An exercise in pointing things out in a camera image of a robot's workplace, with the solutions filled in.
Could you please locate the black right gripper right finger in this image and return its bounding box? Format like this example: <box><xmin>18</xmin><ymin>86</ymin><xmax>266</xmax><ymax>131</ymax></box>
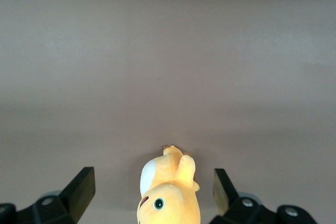
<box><xmin>211</xmin><ymin>168</ymin><xmax>319</xmax><ymax>224</ymax></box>

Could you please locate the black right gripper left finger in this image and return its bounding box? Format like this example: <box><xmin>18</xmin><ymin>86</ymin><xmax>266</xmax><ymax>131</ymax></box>
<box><xmin>0</xmin><ymin>166</ymin><xmax>96</xmax><ymax>224</ymax></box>

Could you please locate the yellow plush toy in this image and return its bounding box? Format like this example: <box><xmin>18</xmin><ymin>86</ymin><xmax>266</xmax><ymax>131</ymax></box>
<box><xmin>136</xmin><ymin>144</ymin><xmax>202</xmax><ymax>224</ymax></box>

